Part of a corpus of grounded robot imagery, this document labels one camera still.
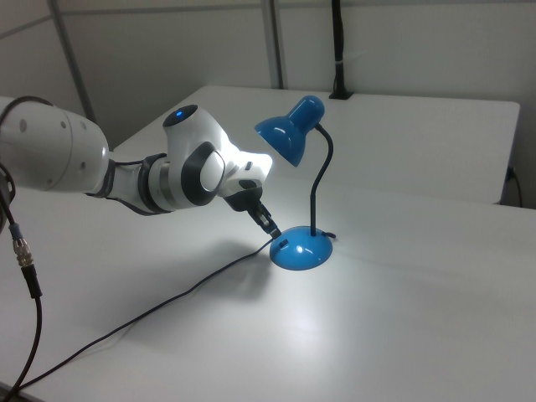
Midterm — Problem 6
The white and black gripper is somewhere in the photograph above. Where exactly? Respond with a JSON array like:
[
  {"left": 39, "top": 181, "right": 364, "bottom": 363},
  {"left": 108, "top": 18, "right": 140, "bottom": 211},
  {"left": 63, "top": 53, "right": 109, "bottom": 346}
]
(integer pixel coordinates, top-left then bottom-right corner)
[{"left": 220, "top": 144, "right": 282, "bottom": 240}]

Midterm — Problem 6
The blue desk lamp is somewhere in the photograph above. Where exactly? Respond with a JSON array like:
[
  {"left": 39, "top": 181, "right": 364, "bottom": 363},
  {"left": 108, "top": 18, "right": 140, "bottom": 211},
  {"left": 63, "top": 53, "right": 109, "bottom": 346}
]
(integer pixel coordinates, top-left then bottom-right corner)
[{"left": 254, "top": 95, "right": 335, "bottom": 271}]

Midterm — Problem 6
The black lamp power cable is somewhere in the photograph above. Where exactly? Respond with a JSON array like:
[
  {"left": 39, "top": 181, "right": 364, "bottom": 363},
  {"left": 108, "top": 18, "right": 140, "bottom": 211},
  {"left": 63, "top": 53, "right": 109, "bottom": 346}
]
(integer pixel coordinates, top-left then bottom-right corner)
[{"left": 0, "top": 236, "right": 279, "bottom": 395}]

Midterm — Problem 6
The grey partition post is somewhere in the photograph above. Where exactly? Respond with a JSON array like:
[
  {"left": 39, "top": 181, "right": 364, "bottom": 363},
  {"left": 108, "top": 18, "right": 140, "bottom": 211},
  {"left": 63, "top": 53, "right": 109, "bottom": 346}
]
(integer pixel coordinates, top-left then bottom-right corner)
[
  {"left": 262, "top": 0, "right": 286, "bottom": 90},
  {"left": 50, "top": 0, "right": 96, "bottom": 123}
]

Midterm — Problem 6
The black clamped pole mount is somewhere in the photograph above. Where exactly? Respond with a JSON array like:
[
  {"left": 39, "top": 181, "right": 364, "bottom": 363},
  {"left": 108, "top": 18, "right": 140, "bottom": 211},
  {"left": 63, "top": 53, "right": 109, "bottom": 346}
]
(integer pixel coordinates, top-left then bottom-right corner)
[{"left": 327, "top": 0, "right": 353, "bottom": 101}]

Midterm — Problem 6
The black robot cable with connector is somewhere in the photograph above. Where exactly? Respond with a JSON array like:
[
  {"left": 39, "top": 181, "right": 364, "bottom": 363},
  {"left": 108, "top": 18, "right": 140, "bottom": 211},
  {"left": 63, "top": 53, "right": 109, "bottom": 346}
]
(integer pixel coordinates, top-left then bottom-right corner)
[{"left": 0, "top": 161, "right": 44, "bottom": 398}]

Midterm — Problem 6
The thin black wall cable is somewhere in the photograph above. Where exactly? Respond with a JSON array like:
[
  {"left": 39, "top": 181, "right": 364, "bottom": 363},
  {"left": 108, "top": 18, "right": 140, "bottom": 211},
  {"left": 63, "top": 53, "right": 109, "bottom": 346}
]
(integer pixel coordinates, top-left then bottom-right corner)
[{"left": 507, "top": 166, "right": 524, "bottom": 208}]

